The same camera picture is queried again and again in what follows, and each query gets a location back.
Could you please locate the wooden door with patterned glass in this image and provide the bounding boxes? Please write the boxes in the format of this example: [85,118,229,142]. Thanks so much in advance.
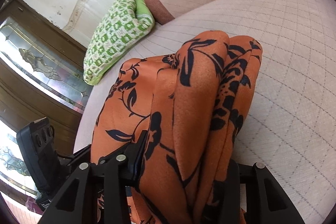
[0,0,92,214]

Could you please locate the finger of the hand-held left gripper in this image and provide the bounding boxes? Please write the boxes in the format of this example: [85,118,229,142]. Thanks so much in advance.
[56,144,92,169]

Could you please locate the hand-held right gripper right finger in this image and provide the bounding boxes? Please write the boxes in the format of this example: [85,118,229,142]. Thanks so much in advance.
[209,159,299,224]

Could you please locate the orange black floral garment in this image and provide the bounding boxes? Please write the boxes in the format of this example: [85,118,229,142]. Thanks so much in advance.
[91,31,263,224]

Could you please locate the green white checkered pillow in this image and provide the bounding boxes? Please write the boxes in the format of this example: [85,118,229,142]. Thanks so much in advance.
[83,0,155,86]

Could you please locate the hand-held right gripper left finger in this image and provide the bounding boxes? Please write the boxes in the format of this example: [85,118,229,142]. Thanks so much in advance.
[39,131,148,224]

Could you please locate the pink quilted mattress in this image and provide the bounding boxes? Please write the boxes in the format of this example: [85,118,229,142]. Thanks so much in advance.
[73,0,336,224]

